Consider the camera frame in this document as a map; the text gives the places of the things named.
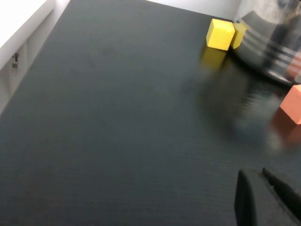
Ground orange foam cube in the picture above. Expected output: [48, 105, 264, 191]
[279, 84, 301, 125]

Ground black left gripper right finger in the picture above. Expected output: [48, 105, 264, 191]
[261, 167, 301, 223]

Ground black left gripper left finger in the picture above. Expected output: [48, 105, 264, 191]
[234, 169, 258, 226]

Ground yellow foam cube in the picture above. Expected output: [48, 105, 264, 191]
[206, 18, 236, 51]

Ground white side cabinet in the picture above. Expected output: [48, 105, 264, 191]
[0, 0, 71, 116]

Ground barcode label sticker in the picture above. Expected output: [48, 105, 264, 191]
[11, 52, 21, 76]

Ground stainless steel pot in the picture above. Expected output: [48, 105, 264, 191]
[231, 0, 301, 89]

